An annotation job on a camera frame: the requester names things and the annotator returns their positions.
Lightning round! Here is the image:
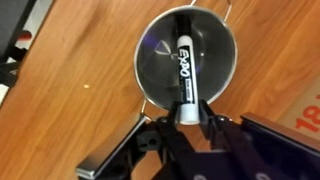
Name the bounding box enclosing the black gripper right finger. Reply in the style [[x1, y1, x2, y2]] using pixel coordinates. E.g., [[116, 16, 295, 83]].
[[241, 112, 320, 157]]

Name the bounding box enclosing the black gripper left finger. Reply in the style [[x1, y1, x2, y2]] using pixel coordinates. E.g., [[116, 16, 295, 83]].
[[75, 113, 148, 180]]

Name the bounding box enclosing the black and white Expo marker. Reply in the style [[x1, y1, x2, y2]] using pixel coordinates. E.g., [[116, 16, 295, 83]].
[[175, 15, 200, 125]]

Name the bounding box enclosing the small silver pot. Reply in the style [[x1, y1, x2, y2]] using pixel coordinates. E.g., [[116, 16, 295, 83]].
[[134, 4, 238, 125]]

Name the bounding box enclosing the brown cardboard sheet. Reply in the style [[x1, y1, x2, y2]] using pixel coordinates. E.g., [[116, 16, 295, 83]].
[[278, 76, 320, 140]]

